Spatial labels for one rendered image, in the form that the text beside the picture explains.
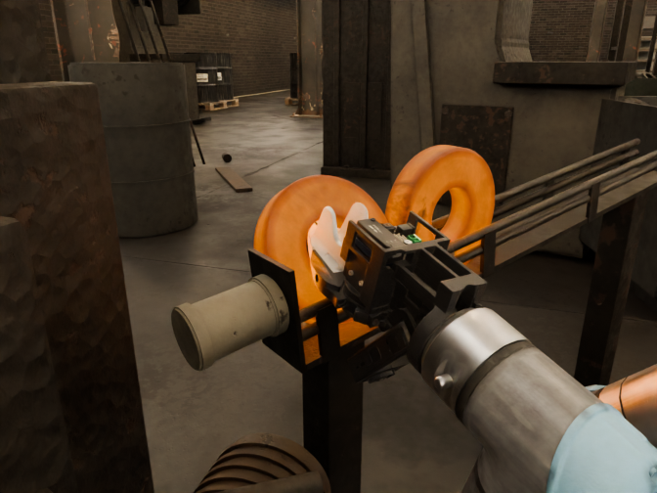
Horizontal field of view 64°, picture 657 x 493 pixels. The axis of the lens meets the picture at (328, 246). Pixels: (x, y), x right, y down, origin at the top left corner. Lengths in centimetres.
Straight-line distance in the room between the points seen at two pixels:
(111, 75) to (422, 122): 152
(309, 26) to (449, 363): 870
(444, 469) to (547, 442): 100
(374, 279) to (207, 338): 15
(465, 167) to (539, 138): 199
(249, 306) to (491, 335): 21
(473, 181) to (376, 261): 26
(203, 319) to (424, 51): 236
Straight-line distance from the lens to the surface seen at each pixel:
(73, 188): 57
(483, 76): 265
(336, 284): 47
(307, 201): 54
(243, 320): 47
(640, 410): 47
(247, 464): 54
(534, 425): 35
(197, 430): 146
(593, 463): 35
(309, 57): 898
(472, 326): 39
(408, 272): 42
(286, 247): 51
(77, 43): 464
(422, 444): 140
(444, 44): 271
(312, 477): 49
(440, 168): 59
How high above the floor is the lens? 89
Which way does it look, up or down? 20 degrees down
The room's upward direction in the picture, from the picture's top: straight up
